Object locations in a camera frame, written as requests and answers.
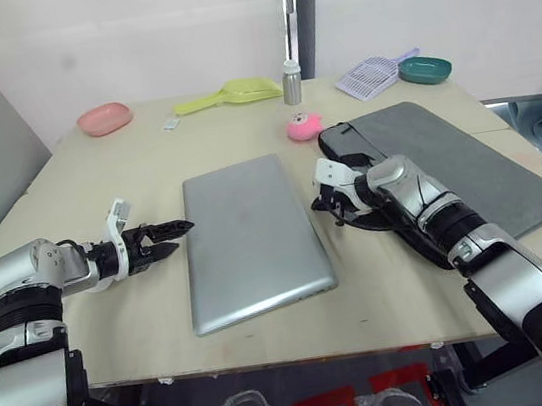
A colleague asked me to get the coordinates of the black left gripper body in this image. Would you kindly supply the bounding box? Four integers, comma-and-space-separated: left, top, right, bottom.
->
119, 223, 158, 278

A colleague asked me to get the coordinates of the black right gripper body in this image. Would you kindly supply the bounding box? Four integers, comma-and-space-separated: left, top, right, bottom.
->
317, 177, 364, 223

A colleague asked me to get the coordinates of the silver laptop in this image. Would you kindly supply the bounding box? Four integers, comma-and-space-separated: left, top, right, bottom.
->
169, 146, 344, 338

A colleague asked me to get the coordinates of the pink cartoon mouse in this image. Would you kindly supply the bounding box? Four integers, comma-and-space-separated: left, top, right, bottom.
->
283, 108, 327, 143

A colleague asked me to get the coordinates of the grey laptop bag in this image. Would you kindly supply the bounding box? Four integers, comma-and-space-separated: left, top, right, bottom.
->
314, 82, 542, 286

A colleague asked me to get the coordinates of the silver metal bottle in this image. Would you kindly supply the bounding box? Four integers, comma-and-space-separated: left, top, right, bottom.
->
277, 58, 306, 107

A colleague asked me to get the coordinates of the lavender slotted plastic scoop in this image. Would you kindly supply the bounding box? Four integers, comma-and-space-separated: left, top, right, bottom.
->
330, 45, 427, 107

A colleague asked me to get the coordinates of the pink plastic bowl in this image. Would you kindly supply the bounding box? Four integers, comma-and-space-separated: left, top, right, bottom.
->
74, 98, 137, 139

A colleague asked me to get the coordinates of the yellow-green plastic scoop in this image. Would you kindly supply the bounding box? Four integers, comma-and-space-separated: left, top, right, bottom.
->
169, 72, 285, 119

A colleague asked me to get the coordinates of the teal plastic bowl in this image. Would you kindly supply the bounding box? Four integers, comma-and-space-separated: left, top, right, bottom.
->
395, 51, 456, 91

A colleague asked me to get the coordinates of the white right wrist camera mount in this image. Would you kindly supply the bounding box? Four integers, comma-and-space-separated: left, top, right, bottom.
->
310, 150, 380, 218

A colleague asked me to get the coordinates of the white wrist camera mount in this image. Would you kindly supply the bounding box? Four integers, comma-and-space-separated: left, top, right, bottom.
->
310, 150, 380, 218
79, 197, 143, 294

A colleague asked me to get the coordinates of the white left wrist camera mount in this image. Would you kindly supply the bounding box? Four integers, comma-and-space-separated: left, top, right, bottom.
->
79, 197, 143, 294

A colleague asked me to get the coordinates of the silver vertical metal post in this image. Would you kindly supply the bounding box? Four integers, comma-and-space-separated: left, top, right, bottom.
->
274, 0, 306, 64

